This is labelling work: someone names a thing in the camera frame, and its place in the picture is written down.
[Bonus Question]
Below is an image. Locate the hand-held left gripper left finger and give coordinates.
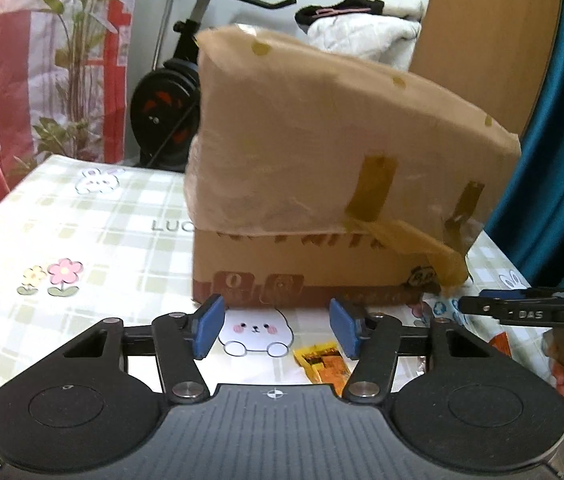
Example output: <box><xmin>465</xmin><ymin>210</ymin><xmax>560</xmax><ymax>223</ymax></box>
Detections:
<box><xmin>62</xmin><ymin>294</ymin><xmax>226</xmax><ymax>404</ymax></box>

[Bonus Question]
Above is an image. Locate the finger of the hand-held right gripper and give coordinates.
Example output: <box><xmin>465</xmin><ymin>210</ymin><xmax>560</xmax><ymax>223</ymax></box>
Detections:
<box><xmin>459</xmin><ymin>287</ymin><xmax>564</xmax><ymax>327</ymax></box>

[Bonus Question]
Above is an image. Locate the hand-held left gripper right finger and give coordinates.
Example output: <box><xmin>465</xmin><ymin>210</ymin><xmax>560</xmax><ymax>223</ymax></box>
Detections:
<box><xmin>329</xmin><ymin>299</ymin><xmax>500</xmax><ymax>404</ymax></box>

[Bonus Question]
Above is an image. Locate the orange snack packet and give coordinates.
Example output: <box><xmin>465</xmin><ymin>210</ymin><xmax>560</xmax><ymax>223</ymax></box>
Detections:
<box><xmin>491</xmin><ymin>332</ymin><xmax>514</xmax><ymax>358</ymax></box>
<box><xmin>293</xmin><ymin>341</ymin><xmax>352</xmax><ymax>386</ymax></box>

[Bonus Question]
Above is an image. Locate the cardboard box with plastic liner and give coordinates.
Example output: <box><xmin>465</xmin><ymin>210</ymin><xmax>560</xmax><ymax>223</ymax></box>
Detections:
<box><xmin>184</xmin><ymin>24</ymin><xmax>522</xmax><ymax>308</ymax></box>

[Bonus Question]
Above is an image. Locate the teal curtain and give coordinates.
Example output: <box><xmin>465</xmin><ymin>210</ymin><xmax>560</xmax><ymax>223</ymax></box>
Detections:
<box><xmin>484</xmin><ymin>0</ymin><xmax>564</xmax><ymax>291</ymax></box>

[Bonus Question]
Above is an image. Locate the black exercise bike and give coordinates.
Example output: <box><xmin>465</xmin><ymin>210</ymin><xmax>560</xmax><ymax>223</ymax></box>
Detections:
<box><xmin>129</xmin><ymin>0</ymin><xmax>298</xmax><ymax>173</ymax></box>

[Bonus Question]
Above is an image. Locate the wooden board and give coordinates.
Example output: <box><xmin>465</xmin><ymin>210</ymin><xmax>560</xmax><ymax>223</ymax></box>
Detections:
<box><xmin>409</xmin><ymin>0</ymin><xmax>564</xmax><ymax>136</ymax></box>

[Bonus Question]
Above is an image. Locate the pile of white clothes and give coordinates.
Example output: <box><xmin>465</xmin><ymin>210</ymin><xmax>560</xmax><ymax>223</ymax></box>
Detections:
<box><xmin>307</xmin><ymin>0</ymin><xmax>423</xmax><ymax>73</ymax></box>

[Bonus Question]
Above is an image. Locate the black garment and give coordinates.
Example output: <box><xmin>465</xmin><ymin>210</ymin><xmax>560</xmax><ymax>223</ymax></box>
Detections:
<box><xmin>295</xmin><ymin>0</ymin><xmax>388</xmax><ymax>26</ymax></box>

